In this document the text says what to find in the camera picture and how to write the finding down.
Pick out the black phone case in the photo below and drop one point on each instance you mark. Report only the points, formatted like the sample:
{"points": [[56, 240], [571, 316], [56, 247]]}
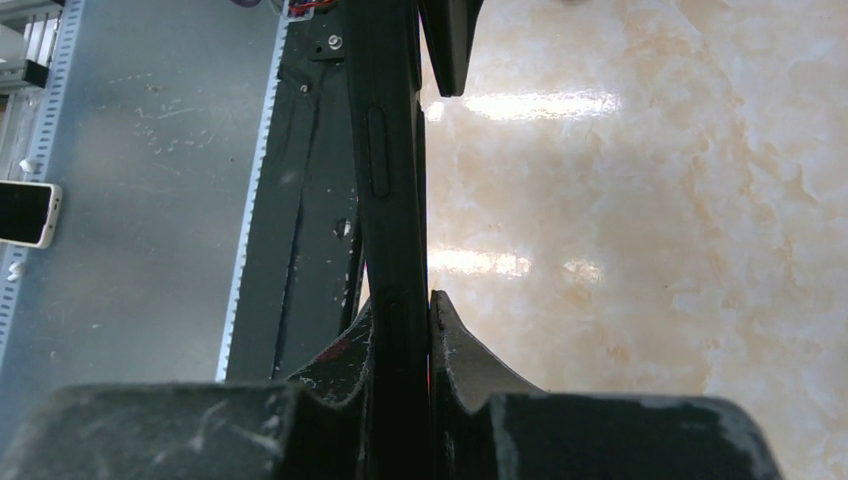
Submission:
{"points": [[383, 61]]}

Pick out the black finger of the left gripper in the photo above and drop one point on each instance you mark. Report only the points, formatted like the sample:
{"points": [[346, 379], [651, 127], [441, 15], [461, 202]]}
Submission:
{"points": [[449, 27]]}

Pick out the grey slotted cable duct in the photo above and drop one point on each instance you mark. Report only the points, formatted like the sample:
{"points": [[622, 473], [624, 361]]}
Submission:
{"points": [[260, 152]]}

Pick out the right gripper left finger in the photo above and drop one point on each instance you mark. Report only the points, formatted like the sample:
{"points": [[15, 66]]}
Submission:
{"points": [[314, 424]]}

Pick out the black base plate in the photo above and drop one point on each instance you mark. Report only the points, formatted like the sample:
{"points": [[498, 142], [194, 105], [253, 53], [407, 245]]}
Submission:
{"points": [[302, 279]]}

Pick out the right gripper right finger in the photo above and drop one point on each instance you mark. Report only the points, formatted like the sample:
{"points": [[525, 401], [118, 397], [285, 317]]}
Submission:
{"points": [[491, 423]]}

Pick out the white phone off table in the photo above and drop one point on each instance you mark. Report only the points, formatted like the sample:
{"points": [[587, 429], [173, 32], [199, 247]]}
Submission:
{"points": [[29, 213]]}

